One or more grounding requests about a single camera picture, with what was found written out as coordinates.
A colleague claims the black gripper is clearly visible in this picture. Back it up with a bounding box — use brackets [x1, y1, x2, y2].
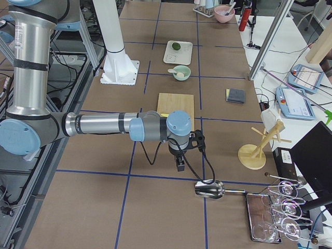
[168, 130, 205, 172]

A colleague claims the aluminium frame post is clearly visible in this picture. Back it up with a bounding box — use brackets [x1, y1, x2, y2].
[248, 0, 294, 80]

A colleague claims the cream bear tray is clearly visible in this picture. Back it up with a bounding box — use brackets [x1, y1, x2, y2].
[163, 40, 193, 65]

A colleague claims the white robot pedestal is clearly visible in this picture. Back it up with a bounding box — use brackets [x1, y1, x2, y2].
[93, 0, 140, 86]

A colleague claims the cup rack with cups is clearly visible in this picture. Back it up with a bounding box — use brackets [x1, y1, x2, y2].
[192, 0, 215, 18]

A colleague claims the wooden cutting board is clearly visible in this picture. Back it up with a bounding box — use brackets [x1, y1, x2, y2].
[157, 93, 195, 131]

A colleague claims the black tripod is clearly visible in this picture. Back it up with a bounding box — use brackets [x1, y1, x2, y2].
[247, 1, 261, 50]

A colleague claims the red bottle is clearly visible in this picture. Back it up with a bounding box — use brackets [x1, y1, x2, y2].
[239, 0, 252, 32]

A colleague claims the wine glass rack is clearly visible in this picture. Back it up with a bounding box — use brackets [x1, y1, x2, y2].
[253, 172, 313, 241]

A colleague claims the green avocado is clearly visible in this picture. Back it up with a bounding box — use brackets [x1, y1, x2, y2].
[172, 42, 181, 51]

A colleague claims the pink bowl of ice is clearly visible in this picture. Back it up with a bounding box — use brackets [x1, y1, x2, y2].
[214, 5, 235, 23]

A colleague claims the reacher grabber stick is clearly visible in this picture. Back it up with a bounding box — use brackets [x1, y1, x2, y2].
[260, 66, 332, 125]

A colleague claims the grey yellow folded cloth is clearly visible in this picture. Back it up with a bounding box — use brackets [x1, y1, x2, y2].
[226, 88, 245, 104]

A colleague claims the green ceramic bowl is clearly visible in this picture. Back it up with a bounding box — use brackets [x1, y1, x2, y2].
[172, 65, 191, 81]

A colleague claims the silver metal scoop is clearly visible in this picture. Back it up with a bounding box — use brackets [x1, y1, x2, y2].
[195, 179, 246, 199]

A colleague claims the black monitor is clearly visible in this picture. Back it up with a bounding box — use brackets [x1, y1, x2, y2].
[290, 121, 331, 211]

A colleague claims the wooden mug tree stand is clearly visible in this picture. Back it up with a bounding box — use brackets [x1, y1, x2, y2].
[238, 119, 292, 170]

